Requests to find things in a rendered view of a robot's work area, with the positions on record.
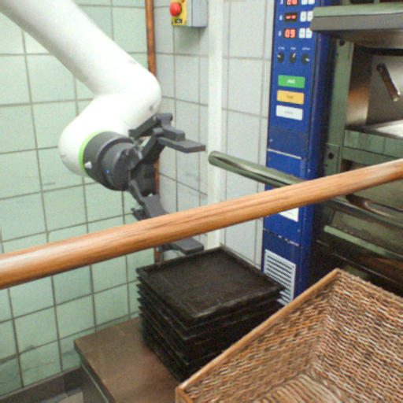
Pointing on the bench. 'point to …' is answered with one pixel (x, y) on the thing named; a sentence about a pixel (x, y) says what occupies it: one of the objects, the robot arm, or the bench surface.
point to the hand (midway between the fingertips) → (190, 199)
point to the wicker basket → (309, 387)
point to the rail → (359, 9)
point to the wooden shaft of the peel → (183, 225)
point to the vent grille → (286, 274)
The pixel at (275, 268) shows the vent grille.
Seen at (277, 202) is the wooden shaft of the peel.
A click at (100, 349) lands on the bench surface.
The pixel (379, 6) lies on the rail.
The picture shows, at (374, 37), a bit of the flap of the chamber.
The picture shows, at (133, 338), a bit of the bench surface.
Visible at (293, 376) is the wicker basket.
